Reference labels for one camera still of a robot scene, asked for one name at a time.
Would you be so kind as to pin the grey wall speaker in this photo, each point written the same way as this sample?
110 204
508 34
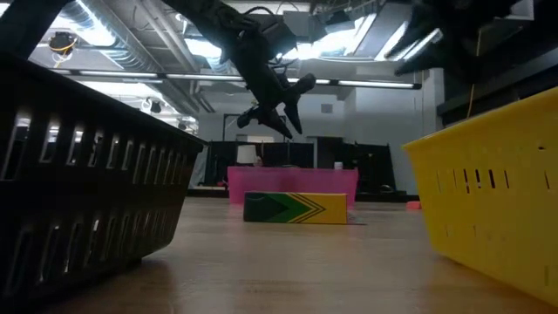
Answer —
326 108

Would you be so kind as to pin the pink plastic basket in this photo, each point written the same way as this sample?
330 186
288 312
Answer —
296 181

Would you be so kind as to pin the tall black cabinet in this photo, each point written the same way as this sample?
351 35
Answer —
370 165

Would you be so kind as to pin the low black bench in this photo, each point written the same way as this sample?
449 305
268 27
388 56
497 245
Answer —
383 197

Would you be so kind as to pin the white lamp shade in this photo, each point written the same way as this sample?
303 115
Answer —
247 154

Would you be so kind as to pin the yellow plastic slotted basket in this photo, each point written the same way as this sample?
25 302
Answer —
492 218

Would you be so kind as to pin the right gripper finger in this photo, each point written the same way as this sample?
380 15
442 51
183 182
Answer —
418 61
412 32

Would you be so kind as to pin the green yellow crayon box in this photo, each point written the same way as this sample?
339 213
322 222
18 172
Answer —
301 208

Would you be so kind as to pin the black partition panels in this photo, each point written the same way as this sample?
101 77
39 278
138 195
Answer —
287 154

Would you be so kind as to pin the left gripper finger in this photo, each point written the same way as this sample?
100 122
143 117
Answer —
270 120
296 102

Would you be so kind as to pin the black plastic slotted basket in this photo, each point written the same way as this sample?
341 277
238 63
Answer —
87 196

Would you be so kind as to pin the long ceiling light bar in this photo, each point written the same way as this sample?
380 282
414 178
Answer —
370 83

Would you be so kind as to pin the round ceiling sensor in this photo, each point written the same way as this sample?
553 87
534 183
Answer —
62 43

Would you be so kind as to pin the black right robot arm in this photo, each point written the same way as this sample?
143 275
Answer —
505 8

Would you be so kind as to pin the pink eraser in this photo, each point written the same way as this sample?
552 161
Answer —
413 206

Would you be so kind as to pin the white wipes canister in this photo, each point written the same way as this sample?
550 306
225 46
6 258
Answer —
338 165

